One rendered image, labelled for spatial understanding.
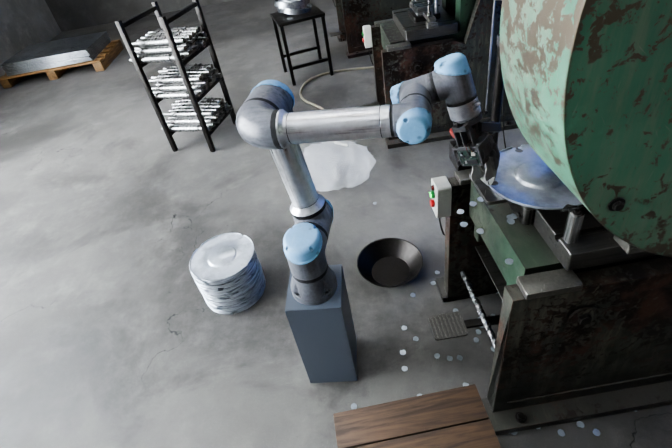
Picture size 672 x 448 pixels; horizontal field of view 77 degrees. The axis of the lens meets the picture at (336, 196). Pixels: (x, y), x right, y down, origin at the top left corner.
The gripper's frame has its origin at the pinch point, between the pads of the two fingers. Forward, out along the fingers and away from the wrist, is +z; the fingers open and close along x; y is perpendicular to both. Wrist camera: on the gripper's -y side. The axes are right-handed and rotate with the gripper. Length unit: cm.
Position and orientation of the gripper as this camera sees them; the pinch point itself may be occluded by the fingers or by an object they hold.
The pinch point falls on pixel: (489, 179)
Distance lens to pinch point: 122.5
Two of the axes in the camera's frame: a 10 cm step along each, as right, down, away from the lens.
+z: 3.9, 8.2, 4.1
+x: 7.0, 0.2, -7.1
